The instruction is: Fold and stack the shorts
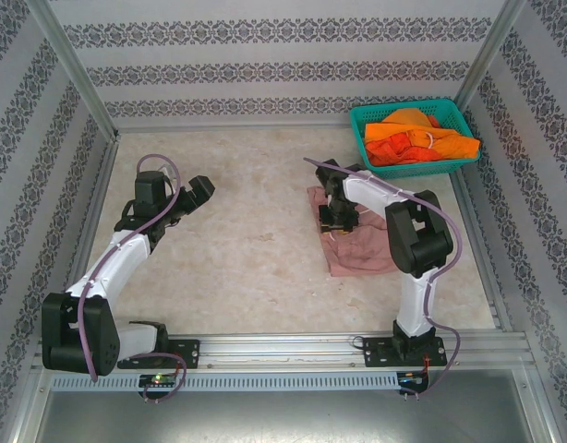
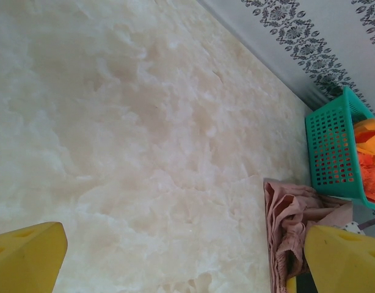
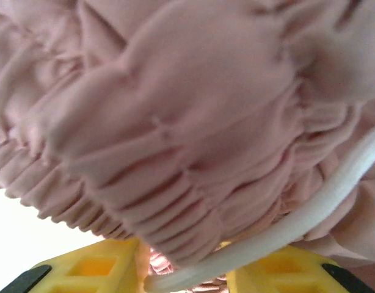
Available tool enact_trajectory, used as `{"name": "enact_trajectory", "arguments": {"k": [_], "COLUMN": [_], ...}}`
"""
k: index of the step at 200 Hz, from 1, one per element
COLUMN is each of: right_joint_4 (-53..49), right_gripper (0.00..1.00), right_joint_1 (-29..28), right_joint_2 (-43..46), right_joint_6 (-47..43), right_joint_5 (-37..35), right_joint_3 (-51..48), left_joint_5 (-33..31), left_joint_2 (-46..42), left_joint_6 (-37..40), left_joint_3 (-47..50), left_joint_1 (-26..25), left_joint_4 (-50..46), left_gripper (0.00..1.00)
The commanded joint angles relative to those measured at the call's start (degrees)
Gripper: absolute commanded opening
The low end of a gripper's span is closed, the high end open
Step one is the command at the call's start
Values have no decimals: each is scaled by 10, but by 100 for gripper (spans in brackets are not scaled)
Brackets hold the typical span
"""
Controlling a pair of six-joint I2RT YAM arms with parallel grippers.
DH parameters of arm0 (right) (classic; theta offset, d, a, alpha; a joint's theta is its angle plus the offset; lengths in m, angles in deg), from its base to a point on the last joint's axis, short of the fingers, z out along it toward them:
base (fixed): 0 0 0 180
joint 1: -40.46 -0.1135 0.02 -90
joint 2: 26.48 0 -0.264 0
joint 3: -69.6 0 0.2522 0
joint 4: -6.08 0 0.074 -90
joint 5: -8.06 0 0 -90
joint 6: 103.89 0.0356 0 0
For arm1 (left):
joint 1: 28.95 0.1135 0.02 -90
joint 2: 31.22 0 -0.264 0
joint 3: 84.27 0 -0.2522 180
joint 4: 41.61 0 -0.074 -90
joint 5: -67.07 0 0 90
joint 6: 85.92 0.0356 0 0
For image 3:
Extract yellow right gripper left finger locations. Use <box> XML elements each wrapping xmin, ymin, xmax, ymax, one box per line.
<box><xmin>0</xmin><ymin>239</ymin><xmax>145</xmax><ymax>293</ymax></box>

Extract pink shorts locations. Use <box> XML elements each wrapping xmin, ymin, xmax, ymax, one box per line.
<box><xmin>0</xmin><ymin>0</ymin><xmax>375</xmax><ymax>293</ymax></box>

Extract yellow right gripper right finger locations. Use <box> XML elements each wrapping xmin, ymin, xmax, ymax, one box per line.
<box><xmin>225</xmin><ymin>246</ymin><xmax>375</xmax><ymax>293</ymax></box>

